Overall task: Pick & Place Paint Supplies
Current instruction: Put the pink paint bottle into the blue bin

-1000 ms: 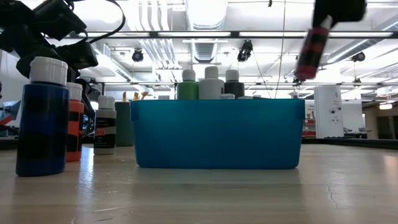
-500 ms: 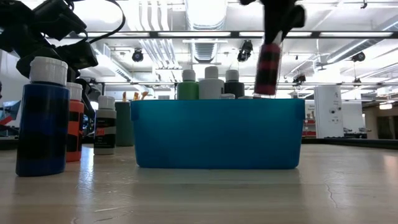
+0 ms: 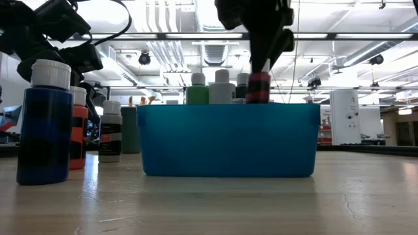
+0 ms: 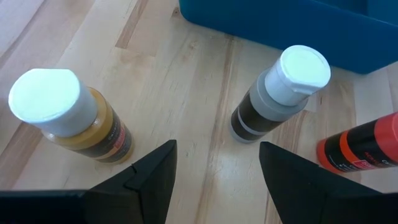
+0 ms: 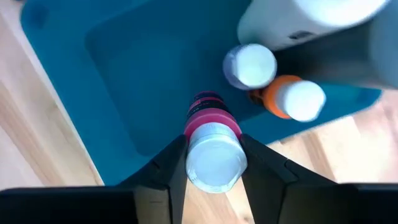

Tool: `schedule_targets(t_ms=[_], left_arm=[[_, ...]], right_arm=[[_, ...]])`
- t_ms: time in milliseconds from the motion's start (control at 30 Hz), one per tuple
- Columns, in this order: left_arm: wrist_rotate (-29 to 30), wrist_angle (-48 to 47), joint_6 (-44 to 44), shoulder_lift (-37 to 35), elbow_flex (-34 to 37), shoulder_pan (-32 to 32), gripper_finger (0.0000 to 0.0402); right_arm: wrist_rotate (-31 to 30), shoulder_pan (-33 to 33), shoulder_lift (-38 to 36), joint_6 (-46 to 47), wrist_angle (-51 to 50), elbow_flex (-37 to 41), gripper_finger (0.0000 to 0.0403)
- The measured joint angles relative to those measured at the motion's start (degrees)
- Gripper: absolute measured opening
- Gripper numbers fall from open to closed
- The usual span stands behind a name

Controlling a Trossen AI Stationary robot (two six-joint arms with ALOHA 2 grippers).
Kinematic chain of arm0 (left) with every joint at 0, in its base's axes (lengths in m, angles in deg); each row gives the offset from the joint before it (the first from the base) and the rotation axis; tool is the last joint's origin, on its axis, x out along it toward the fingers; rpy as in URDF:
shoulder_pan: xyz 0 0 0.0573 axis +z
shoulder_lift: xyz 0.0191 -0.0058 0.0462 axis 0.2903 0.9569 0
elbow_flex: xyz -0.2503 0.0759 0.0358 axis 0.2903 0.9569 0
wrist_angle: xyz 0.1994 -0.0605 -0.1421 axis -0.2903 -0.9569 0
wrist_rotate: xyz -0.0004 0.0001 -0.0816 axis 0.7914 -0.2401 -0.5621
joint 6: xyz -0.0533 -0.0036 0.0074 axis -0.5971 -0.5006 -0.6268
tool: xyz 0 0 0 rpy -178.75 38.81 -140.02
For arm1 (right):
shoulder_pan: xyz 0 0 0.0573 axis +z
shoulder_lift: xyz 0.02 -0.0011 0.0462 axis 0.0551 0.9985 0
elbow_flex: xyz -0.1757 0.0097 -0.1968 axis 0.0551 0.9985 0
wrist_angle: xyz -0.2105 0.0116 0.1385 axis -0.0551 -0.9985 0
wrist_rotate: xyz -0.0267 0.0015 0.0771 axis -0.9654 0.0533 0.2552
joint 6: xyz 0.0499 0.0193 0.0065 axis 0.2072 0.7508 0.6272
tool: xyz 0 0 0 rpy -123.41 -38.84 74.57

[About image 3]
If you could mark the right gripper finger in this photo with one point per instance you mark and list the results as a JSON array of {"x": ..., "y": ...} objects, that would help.
[
  {"x": 258, "y": 52},
  {"x": 282, "y": 42}
]

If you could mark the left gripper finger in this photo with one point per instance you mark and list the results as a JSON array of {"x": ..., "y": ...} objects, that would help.
[{"x": 93, "y": 104}]

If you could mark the small red paint bottle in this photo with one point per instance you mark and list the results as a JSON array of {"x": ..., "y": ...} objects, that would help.
[{"x": 78, "y": 137}]

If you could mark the small maroon paint bottle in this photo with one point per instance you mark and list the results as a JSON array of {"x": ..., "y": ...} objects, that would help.
[{"x": 258, "y": 88}]

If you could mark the small grey paint bottle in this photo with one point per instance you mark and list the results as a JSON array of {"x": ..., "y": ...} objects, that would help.
[{"x": 110, "y": 137}]

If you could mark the large grey paint bottle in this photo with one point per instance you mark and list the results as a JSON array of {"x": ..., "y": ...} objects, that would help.
[{"x": 242, "y": 86}]

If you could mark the green plastic cup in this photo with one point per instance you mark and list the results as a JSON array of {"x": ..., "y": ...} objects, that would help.
[{"x": 130, "y": 130}]

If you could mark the large white paint bottle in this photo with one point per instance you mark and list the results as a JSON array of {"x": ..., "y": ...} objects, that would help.
[{"x": 222, "y": 91}]

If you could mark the large green paint bottle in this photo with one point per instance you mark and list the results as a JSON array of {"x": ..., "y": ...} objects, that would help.
[{"x": 197, "y": 93}]

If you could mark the teal plastic tray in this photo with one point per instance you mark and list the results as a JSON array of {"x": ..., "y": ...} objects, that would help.
[{"x": 228, "y": 140}]

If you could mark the black overhead rig beam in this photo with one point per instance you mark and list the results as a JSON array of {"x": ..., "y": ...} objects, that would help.
[{"x": 331, "y": 36}]

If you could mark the grey monitor screen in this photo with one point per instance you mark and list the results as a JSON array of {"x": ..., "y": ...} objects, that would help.
[{"x": 11, "y": 115}]

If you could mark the white pillar with controls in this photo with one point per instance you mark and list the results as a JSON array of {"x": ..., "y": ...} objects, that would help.
[{"x": 344, "y": 117}]

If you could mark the red storage shelf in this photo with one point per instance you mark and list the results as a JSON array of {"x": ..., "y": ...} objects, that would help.
[{"x": 325, "y": 140}]

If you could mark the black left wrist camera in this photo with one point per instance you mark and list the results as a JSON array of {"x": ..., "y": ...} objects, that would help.
[{"x": 62, "y": 19}]

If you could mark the black aluminium table frame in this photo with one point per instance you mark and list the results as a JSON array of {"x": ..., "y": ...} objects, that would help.
[{"x": 375, "y": 150}]

